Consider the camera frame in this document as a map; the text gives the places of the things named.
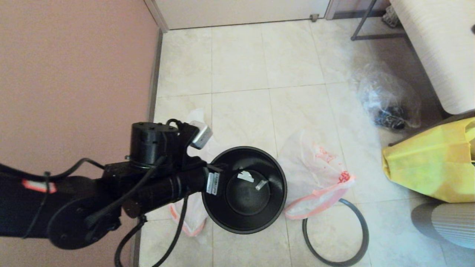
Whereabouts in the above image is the white red plastic bag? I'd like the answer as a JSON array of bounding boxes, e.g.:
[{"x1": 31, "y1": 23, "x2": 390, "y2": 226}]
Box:
[{"x1": 278, "y1": 130, "x2": 356, "y2": 220}]

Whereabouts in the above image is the grey bin rim ring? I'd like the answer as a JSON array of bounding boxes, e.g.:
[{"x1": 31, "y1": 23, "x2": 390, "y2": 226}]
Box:
[{"x1": 302, "y1": 198, "x2": 370, "y2": 267}]

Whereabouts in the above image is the black round trash bin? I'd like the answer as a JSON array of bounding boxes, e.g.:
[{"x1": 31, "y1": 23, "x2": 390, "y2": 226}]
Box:
[{"x1": 202, "y1": 146, "x2": 288, "y2": 235}]

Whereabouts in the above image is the black cable bundle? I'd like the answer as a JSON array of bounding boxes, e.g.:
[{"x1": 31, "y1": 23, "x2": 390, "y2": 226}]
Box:
[{"x1": 373, "y1": 107, "x2": 406, "y2": 131}]

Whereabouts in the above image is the clear crumpled plastic bag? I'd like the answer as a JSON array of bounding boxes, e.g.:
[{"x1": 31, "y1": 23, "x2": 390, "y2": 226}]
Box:
[{"x1": 351, "y1": 61, "x2": 422, "y2": 131}]

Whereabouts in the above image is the yellow fabric bag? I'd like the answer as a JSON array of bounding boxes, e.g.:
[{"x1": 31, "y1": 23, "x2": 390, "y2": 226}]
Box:
[{"x1": 381, "y1": 118, "x2": 475, "y2": 204}]

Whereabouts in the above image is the white door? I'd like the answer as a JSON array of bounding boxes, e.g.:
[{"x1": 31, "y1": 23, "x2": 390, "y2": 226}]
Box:
[{"x1": 155, "y1": 0, "x2": 331, "y2": 31}]

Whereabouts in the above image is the grey patterned shoe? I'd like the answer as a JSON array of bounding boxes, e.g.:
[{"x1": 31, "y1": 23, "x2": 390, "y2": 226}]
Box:
[{"x1": 381, "y1": 5, "x2": 402, "y2": 30}]

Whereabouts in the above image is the white ribbed round appliance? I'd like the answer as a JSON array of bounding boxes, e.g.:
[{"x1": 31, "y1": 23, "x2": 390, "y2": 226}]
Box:
[{"x1": 410, "y1": 202, "x2": 475, "y2": 250}]

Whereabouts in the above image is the white wood-grain table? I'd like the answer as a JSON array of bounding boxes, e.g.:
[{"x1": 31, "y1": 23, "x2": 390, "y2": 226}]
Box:
[{"x1": 388, "y1": 0, "x2": 475, "y2": 115}]

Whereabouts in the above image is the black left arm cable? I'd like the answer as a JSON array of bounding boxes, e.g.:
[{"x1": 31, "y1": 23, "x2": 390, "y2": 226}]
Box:
[{"x1": 0, "y1": 119, "x2": 190, "y2": 267}]

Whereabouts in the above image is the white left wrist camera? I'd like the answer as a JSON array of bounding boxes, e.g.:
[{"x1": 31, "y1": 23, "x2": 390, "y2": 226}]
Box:
[{"x1": 187, "y1": 120, "x2": 213, "y2": 150}]

